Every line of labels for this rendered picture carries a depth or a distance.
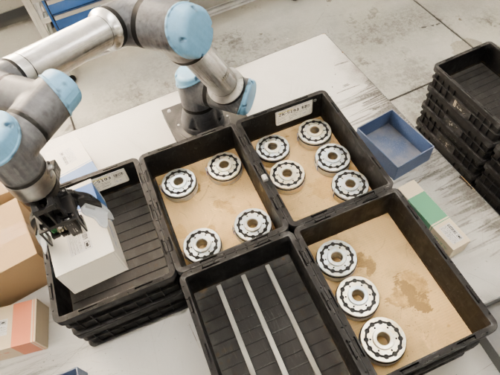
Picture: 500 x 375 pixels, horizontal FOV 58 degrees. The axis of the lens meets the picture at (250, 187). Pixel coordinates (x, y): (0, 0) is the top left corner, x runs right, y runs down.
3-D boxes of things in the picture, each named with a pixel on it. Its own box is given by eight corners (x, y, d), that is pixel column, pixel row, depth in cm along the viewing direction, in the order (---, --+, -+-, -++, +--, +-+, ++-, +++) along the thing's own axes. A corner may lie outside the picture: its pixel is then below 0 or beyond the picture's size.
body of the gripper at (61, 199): (51, 248, 84) (18, 217, 74) (43, 213, 88) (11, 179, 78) (91, 231, 85) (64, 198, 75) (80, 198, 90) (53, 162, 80)
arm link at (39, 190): (-3, 164, 75) (45, 145, 76) (12, 179, 79) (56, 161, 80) (4, 197, 71) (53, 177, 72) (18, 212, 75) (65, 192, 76)
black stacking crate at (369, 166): (238, 146, 143) (234, 122, 133) (321, 115, 147) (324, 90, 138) (292, 248, 121) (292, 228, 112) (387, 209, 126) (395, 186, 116)
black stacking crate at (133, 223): (53, 215, 134) (35, 194, 125) (147, 180, 138) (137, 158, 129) (75, 338, 112) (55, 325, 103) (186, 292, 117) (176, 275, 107)
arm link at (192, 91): (191, 85, 156) (183, 52, 145) (225, 93, 152) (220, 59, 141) (174, 107, 150) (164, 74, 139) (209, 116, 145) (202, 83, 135)
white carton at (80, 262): (55, 220, 104) (37, 200, 97) (105, 199, 107) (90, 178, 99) (74, 294, 94) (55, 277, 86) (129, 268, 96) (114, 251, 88)
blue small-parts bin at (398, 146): (354, 140, 154) (356, 127, 148) (388, 122, 157) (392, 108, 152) (393, 181, 144) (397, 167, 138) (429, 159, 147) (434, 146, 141)
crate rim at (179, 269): (139, 161, 130) (137, 155, 129) (234, 126, 135) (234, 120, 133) (179, 278, 109) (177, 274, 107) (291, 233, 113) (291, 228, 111)
